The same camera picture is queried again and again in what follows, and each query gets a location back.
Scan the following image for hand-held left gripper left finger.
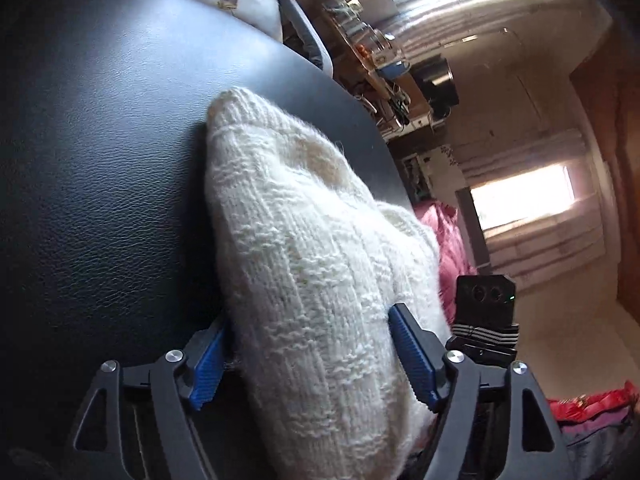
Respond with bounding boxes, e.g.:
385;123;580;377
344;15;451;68
60;315;233;480

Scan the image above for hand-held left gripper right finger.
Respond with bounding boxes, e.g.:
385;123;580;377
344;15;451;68
387;302;576;480

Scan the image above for cream knit sweater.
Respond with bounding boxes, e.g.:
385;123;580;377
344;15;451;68
205;86;451;480

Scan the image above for pink ruffled garment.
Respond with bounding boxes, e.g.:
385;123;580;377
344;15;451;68
412;200;478;321

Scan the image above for pinkish striped curtain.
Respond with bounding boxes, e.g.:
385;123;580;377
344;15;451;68
460;130;591;181
485;210;606;291

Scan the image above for small bright window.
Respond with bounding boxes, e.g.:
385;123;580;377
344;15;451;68
470;165;576;233

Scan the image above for white cabinet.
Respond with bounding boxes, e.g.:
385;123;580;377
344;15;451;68
400;145;463;206

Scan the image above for red cloth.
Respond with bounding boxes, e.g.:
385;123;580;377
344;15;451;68
545;380;640;426

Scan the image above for black monitor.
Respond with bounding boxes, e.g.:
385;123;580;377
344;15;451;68
415;57;460;118

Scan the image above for black padded folding table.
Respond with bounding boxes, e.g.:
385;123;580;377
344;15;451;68
0;0;416;480

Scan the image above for wooden side desk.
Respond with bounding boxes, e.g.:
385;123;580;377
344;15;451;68
320;5;431;131

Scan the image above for sheer striped curtain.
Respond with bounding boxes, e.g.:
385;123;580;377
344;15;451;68
375;0;611;61

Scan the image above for grey yellow teal sofa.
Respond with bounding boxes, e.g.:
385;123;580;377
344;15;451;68
277;0;333;71

